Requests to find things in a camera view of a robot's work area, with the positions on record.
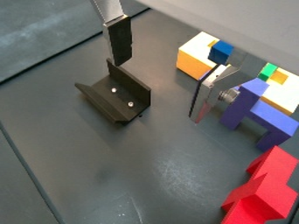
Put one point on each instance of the green bar block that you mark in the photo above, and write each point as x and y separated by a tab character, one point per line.
268	69

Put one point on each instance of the gripper black-tipped metal right finger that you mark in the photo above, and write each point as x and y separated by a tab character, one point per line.
213	88

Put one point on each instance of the red cross-shaped block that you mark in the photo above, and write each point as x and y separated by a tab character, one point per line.
264	198

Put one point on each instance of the gripper black-tipped metal left finger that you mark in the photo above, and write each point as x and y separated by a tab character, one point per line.
116	28

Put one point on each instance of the black metal bracket holder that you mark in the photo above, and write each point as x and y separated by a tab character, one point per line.
120	96

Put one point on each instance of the purple cross-shaped block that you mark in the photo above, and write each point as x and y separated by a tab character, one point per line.
280	125

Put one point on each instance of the blue bar block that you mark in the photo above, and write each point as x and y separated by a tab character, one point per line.
220	52

